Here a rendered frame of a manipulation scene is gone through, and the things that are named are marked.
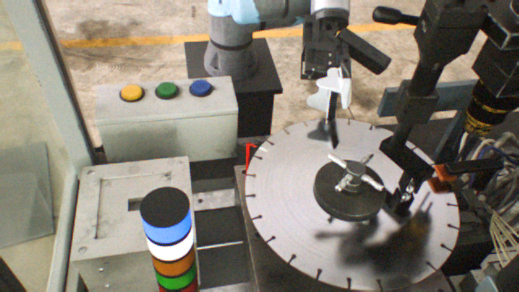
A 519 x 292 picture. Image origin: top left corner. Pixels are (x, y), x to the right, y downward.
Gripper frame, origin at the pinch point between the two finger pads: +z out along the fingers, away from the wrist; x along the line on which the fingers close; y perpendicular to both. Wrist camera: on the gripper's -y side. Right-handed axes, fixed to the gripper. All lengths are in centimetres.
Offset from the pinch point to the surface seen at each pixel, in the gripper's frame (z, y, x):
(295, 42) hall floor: -87, -10, -172
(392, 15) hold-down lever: -6.8, 0.0, 28.9
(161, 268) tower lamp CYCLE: 23.9, 25.3, 33.0
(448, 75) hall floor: -64, -95, -157
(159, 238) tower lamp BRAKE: 20.6, 24.8, 38.1
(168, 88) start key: -7.0, 34.0, -8.5
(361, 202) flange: 15.7, -0.5, 13.4
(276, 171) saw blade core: 11.1, 12.2, 8.9
